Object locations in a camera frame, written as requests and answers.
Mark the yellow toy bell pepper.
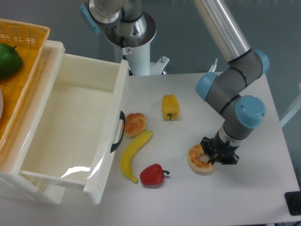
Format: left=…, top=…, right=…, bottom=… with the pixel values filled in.
left=161, top=94, right=180, bottom=120

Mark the yellow toy banana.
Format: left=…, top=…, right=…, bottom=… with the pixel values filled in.
left=120, top=130, right=153, bottom=184

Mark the orange plastic basket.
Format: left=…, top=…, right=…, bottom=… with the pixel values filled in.
left=0, top=19, right=50, bottom=148

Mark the glazed toy donut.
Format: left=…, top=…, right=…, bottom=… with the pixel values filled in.
left=187, top=144, right=213, bottom=174

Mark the green toy bell pepper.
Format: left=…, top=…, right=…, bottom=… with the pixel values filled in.
left=0, top=43, right=23, bottom=79

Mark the black device at table edge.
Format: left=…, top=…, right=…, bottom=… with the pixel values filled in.
left=285, top=191, right=301, bottom=216

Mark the black drawer handle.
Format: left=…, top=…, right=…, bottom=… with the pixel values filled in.
left=110, top=111, right=126, bottom=153

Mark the white plastic drawer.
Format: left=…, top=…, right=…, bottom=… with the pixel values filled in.
left=21, top=54, right=129, bottom=205

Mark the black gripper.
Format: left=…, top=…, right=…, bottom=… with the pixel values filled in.
left=200, top=132, right=239, bottom=165

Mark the braided toy bread roll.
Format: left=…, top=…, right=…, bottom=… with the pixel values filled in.
left=125, top=113, right=147, bottom=138

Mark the white plastic drawer cabinet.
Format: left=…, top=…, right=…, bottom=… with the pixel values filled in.
left=0, top=40, right=65, bottom=204

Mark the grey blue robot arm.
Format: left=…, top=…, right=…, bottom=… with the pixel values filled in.
left=80, top=0, right=269, bottom=164

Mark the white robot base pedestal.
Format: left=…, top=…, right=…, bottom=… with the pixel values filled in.
left=104, top=12, right=170, bottom=76

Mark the red toy bell pepper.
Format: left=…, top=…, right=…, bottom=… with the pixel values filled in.
left=140, top=163, right=170, bottom=186

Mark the white plate edge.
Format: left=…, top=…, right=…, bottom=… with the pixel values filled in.
left=0, top=90, right=4, bottom=118

